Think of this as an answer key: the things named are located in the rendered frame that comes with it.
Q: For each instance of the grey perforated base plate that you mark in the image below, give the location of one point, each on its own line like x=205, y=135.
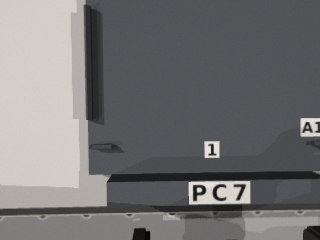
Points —
x=168, y=226

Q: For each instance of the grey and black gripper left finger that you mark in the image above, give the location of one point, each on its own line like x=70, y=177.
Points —
x=141, y=234

